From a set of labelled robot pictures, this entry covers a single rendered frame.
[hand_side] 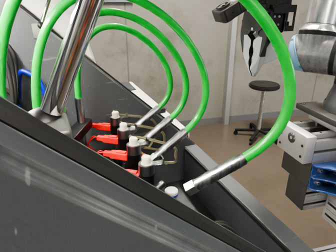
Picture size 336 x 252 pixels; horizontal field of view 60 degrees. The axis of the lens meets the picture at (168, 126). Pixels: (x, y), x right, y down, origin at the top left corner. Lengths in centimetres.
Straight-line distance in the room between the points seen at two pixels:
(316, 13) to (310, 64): 15
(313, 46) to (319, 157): 35
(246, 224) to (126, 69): 265
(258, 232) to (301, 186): 43
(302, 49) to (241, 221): 59
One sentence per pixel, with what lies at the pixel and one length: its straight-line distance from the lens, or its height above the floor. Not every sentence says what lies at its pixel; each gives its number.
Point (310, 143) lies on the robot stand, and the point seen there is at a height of 97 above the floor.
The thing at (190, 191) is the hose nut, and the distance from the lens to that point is 42.
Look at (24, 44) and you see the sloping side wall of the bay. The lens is 73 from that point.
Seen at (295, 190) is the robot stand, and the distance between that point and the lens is 110.
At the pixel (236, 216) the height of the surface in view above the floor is 90.
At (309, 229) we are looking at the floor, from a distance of 221.
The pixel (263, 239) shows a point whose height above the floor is 91.
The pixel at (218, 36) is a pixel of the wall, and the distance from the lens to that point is 339.
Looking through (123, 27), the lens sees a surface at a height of 131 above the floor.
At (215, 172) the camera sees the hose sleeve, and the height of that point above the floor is 114.
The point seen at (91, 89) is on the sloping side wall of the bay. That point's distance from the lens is 76.
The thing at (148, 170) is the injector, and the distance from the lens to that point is 50.
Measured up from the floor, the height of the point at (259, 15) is 134.
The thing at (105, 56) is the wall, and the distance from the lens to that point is 313.
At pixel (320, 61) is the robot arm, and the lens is 104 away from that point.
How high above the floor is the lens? 135
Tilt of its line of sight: 23 degrees down
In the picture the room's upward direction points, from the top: straight up
